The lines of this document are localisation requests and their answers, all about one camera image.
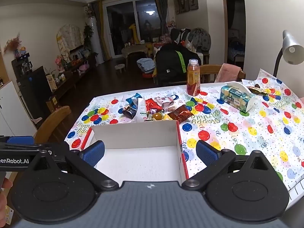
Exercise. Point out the wooden chair with pink cloth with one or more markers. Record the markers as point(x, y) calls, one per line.
point(208, 70)

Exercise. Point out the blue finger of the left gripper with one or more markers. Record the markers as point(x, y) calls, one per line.
point(21, 140)

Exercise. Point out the blue snack packet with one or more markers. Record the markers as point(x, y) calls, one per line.
point(133, 101)

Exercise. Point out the pink cloth on chair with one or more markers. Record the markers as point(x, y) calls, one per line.
point(227, 72)

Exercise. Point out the white cabinet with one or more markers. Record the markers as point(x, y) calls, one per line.
point(14, 119)

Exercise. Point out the person's left hand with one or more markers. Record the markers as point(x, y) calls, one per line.
point(3, 201)

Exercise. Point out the black backpack green stripe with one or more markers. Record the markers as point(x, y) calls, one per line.
point(171, 63)

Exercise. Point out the teal tissue pack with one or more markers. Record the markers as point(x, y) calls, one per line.
point(238, 96)

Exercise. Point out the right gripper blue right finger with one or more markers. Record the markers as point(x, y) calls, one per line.
point(207, 153)

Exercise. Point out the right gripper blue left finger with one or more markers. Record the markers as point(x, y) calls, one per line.
point(93, 153)

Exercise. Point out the red chip bag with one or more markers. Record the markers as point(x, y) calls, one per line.
point(152, 104)

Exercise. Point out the yellow candy wrapper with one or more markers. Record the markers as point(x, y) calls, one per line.
point(166, 117)

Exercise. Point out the balloon birthday tablecloth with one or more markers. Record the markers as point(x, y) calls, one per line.
point(274, 126)

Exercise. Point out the small white stool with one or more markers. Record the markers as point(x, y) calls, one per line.
point(120, 68)

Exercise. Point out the folded blue grey clothes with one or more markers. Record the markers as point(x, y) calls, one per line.
point(147, 65)

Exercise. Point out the wooden chair left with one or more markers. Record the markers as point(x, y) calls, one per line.
point(50, 124)

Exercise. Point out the black snack packet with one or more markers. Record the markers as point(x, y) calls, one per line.
point(129, 112)

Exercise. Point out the white red drink pouch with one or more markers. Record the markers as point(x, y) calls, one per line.
point(165, 102)

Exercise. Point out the brown shiny snack packet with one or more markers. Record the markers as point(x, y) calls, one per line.
point(180, 114)

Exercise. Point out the dark tv sideboard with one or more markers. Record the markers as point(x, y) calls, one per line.
point(34, 85)

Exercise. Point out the grey desk lamp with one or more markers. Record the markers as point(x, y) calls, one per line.
point(291, 51)

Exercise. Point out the orange juice bottle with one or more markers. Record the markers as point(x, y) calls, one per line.
point(193, 78)

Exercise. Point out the white red cardboard box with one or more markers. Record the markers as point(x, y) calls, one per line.
point(149, 151)

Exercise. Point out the white green snack packet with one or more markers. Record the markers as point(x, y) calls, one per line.
point(141, 114)

